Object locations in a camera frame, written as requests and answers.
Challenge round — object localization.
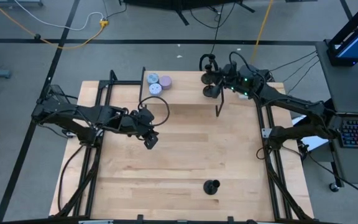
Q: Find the black aluminium rig frame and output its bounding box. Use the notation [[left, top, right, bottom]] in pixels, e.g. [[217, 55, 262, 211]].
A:
[[50, 70, 315, 224]]

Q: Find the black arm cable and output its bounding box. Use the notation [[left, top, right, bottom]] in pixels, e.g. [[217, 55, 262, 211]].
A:
[[228, 51, 260, 75], [137, 95, 171, 128]]

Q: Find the black wire mesh basket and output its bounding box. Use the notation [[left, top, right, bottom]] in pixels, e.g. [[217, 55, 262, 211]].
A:
[[47, 84, 74, 103]]

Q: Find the black cable loop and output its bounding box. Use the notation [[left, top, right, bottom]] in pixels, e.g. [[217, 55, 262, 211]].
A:
[[257, 146, 275, 161]]

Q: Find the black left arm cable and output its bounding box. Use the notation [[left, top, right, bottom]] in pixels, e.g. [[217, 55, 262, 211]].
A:
[[137, 95, 171, 128]]

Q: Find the black backdrop panel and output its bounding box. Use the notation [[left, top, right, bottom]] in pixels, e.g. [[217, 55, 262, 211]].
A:
[[118, 0, 256, 26]]

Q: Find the white floor cable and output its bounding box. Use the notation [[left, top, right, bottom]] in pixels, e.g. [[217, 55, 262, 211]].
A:
[[13, 0, 104, 32]]

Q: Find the black floor cable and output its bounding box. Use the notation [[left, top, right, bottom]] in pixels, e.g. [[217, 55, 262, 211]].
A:
[[305, 152, 358, 202]]

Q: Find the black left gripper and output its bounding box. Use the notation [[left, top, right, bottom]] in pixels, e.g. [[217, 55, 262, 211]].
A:
[[132, 108, 160, 150]]

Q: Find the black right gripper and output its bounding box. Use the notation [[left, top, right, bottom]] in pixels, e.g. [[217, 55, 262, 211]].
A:
[[211, 62, 242, 99]]

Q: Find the grey cart base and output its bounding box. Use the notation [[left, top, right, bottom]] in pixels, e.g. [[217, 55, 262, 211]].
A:
[[0, 0, 45, 7]]

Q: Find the white paper sheet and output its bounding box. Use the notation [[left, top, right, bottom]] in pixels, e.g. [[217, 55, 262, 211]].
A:
[[303, 135, 329, 152]]

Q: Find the black cable on table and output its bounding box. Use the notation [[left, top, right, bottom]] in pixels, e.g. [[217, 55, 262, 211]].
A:
[[57, 144, 85, 213]]

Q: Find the yellow hanging cable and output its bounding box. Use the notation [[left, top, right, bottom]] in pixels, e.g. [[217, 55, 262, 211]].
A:
[[249, 0, 275, 65]]

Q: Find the purple candle jar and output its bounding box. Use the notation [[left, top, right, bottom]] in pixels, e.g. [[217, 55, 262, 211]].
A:
[[158, 75, 173, 91]]

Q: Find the black mesh cable tray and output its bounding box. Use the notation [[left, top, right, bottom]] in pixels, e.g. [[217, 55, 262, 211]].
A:
[[258, 68, 275, 84]]

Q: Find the blue-grey patterned candle jar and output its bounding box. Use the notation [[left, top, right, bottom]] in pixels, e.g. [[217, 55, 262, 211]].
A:
[[146, 72, 160, 85]]

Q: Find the grey desk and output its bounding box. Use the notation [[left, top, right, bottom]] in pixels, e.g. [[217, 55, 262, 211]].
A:
[[314, 40, 358, 186]]

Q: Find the yellow extension cable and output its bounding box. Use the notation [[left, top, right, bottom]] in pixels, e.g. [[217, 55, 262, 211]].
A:
[[0, 0, 109, 50]]

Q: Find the black hanging cable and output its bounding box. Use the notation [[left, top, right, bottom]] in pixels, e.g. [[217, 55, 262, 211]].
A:
[[197, 0, 226, 73]]

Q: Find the thin black cable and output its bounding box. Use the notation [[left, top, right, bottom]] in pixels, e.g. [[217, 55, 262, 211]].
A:
[[282, 55, 319, 84], [285, 59, 320, 95], [268, 50, 318, 73]]

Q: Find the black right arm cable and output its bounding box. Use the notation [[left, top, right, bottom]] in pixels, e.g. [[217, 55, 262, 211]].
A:
[[228, 51, 260, 75]]

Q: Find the white dotted candle jar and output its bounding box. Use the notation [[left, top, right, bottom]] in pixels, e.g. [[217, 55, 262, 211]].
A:
[[149, 82, 163, 96]]

